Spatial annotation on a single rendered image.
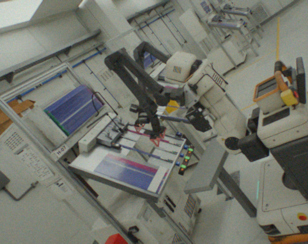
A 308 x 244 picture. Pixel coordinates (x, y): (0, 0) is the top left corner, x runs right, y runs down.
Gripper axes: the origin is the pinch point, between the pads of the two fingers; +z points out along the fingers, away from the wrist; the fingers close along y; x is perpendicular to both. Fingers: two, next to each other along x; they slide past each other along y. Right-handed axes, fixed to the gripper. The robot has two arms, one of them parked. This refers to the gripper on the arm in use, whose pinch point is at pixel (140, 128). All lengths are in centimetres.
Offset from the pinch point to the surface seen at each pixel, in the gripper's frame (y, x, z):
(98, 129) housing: 9.2, -34.7, 7.1
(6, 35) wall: -117, -263, 6
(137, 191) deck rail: 49, 21, 14
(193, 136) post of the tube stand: -42, 38, 22
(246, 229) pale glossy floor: 17, 100, 48
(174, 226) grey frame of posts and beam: 52, 52, 29
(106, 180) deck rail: 49, -3, 15
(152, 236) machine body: 48, 37, 57
